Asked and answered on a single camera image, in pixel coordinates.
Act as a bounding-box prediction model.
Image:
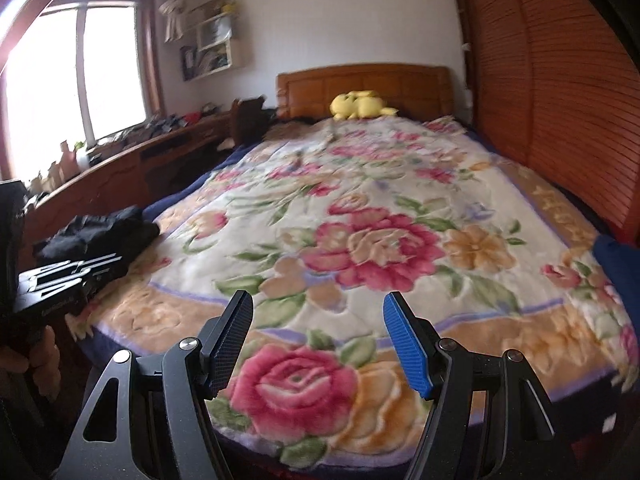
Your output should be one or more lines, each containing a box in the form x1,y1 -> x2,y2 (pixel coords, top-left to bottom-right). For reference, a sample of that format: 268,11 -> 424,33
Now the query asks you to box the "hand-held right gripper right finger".
382,291 -> 558,480

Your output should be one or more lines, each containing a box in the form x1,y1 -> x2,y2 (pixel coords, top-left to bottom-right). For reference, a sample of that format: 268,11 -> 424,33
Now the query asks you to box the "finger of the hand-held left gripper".
47,254 -> 124,275
19,263 -> 124,306

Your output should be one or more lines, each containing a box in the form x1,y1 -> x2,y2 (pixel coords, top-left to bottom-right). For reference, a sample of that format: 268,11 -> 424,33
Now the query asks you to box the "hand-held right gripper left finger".
52,290 -> 255,480

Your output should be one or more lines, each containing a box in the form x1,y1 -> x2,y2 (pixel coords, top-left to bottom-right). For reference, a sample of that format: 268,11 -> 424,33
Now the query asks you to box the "black button coat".
50,205 -> 161,263

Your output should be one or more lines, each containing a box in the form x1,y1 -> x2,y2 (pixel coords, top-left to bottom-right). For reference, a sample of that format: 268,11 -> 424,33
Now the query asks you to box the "person's left hand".
0,327 -> 59,376

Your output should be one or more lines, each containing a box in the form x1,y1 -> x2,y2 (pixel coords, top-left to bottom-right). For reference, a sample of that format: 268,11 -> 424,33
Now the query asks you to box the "dark grey jacket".
34,232 -> 151,283

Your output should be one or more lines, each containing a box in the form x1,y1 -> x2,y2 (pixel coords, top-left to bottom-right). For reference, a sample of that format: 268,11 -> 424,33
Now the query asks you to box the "wooden desk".
20,110 -> 236,256

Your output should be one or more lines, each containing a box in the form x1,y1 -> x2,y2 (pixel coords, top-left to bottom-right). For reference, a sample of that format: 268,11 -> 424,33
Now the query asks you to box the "pale bottle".
57,141 -> 78,176

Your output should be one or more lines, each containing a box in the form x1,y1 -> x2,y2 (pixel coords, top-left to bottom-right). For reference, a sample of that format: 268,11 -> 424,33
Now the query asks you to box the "floral blanket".
70,115 -> 640,471

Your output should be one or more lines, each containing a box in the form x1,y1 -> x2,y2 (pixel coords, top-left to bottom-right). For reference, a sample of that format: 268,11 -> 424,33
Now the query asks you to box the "window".
0,0 -> 163,181

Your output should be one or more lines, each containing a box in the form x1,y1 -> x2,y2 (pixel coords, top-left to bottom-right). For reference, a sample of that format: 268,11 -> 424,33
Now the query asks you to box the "wooden chair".
231,95 -> 273,151

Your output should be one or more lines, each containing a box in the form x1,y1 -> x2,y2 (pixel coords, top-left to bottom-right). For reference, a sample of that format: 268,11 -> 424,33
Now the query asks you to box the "row of books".
181,42 -> 231,81

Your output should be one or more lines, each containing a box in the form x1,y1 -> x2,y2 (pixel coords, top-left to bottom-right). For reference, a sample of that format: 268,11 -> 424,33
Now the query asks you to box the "yellow plush toy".
330,90 -> 398,121

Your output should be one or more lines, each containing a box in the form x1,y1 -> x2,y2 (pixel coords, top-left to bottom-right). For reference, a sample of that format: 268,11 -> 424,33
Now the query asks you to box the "tied cream curtain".
159,0 -> 203,43

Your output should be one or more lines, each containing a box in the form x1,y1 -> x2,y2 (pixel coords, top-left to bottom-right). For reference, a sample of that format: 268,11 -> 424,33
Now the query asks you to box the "wooden bed headboard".
276,63 -> 455,122

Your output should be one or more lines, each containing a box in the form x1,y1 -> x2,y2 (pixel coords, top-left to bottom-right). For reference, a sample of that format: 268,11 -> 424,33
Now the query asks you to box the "wooden slatted wardrobe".
452,0 -> 640,246

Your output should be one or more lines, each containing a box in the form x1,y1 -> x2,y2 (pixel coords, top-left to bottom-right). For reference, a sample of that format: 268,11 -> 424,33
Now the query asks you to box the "white wall shelf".
179,2 -> 238,81

